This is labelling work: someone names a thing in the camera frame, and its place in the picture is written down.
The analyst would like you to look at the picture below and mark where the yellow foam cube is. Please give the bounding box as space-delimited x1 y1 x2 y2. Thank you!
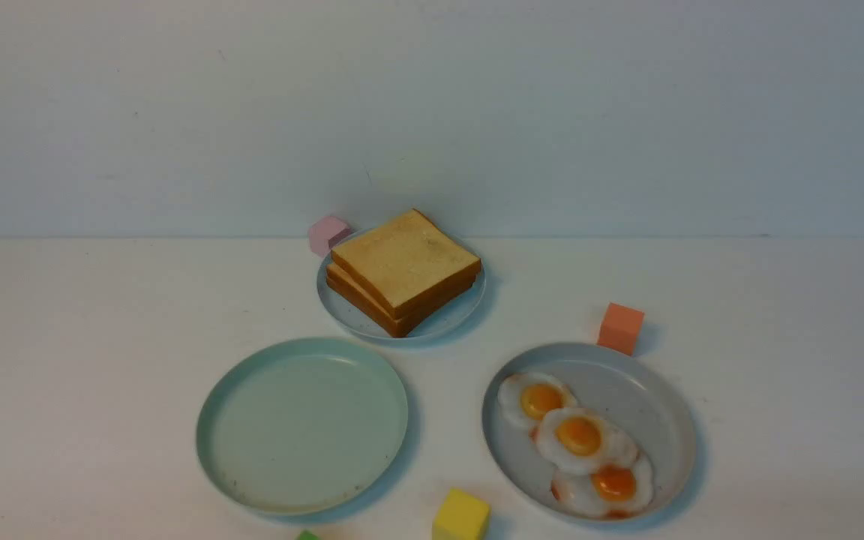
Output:
430 488 491 540

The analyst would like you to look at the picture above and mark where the pink foam cube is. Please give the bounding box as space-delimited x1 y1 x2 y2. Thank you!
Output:
307 215 354 259

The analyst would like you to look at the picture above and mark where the orange foam cube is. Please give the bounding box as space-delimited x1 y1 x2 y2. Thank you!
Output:
596 303 645 358

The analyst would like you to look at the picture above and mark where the small blue bread plate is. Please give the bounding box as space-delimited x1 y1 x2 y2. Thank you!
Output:
316 242 485 342

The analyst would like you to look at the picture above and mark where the large green empty plate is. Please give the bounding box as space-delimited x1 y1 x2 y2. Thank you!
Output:
194 337 410 517

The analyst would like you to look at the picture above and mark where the large grey egg plate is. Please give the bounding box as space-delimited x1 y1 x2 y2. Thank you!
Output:
481 342 705 531

